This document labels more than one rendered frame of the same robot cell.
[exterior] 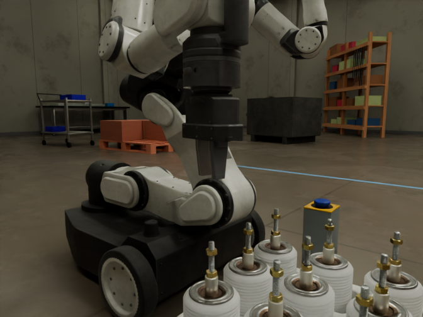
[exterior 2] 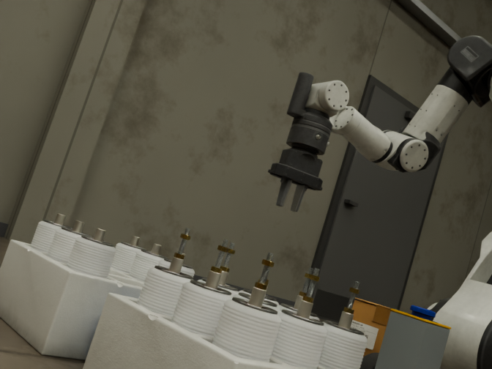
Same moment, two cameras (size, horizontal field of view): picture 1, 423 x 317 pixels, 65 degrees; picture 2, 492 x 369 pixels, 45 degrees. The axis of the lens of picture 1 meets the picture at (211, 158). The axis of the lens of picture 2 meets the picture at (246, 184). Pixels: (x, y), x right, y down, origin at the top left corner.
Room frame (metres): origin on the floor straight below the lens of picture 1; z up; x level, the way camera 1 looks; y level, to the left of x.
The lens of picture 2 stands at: (0.71, -1.28, 0.32)
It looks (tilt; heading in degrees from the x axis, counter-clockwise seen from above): 7 degrees up; 103
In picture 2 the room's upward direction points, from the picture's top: 18 degrees clockwise
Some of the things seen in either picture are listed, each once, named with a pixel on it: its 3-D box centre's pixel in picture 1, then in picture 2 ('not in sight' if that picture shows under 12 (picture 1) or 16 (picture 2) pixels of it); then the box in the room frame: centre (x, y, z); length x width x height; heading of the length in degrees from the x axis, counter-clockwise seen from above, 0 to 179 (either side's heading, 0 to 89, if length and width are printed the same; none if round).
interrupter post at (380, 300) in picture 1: (381, 300); (212, 280); (0.47, -0.26, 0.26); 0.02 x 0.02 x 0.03
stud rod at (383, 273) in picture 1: (382, 277); (219, 260); (0.47, -0.26, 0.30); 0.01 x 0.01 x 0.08
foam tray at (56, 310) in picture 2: not in sight; (97, 304); (0.10, 0.17, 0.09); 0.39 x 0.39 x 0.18; 52
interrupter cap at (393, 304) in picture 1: (380, 309); (210, 288); (0.47, -0.26, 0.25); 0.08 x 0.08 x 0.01
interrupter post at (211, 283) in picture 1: (211, 285); not in sight; (0.52, 0.00, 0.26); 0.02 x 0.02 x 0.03
